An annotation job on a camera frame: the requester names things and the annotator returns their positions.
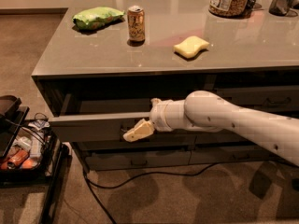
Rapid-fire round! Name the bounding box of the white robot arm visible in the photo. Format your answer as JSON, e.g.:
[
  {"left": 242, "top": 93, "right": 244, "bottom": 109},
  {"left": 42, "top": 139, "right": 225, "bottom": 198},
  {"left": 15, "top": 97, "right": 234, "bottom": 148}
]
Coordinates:
[{"left": 123, "top": 91, "right": 299, "bottom": 165}]

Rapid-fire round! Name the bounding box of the black cart with clutter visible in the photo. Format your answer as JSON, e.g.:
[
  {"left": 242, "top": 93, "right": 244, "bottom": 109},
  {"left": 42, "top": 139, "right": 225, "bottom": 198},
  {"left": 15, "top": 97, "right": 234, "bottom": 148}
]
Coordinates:
[{"left": 0, "top": 95, "right": 69, "bottom": 224}]

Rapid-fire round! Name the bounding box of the dark glass pitcher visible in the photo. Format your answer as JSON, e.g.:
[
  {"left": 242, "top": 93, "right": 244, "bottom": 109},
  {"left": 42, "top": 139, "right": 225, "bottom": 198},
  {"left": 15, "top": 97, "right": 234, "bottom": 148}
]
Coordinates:
[{"left": 269, "top": 0, "right": 299, "bottom": 16}]

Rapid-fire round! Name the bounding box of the grey drawer cabinet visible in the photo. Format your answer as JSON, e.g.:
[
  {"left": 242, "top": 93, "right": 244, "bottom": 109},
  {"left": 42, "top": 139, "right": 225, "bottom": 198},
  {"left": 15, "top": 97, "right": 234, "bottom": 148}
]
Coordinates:
[{"left": 33, "top": 0, "right": 299, "bottom": 171}]

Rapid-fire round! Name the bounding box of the orange soda can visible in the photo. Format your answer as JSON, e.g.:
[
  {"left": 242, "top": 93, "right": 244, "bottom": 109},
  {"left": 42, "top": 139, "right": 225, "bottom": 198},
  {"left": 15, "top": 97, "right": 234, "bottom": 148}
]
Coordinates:
[{"left": 127, "top": 5, "right": 145, "bottom": 42}]

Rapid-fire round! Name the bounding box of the yellow sponge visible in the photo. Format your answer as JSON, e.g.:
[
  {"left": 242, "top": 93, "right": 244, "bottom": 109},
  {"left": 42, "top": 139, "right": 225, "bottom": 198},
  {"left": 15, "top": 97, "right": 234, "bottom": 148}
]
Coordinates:
[{"left": 173, "top": 35, "right": 209, "bottom": 59}]

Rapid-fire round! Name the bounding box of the green chip bag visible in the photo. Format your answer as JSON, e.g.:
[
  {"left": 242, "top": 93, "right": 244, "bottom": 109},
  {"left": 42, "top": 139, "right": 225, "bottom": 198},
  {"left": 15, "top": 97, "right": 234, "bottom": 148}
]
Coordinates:
[{"left": 72, "top": 7, "right": 125, "bottom": 31}]

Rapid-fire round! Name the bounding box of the black floor cable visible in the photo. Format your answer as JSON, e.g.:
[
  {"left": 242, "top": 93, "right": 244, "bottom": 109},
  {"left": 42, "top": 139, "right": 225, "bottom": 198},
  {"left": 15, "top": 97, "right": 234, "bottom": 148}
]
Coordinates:
[{"left": 81, "top": 162, "right": 219, "bottom": 224}]

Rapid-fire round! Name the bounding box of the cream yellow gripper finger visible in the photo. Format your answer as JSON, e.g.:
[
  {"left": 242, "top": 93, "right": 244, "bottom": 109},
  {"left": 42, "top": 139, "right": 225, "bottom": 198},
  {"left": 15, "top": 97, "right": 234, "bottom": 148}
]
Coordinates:
[{"left": 123, "top": 119, "right": 155, "bottom": 142}]

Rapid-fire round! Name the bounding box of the grey drawer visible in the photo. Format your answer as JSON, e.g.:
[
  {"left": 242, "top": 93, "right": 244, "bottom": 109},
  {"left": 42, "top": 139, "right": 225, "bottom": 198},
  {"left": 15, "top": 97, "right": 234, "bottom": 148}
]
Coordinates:
[
  {"left": 50, "top": 94, "right": 151, "bottom": 142},
  {"left": 189, "top": 145, "right": 279, "bottom": 164},
  {"left": 85, "top": 150, "right": 191, "bottom": 171},
  {"left": 77, "top": 133, "right": 196, "bottom": 151},
  {"left": 216, "top": 86, "right": 299, "bottom": 112},
  {"left": 195, "top": 131, "right": 245, "bottom": 144}
]

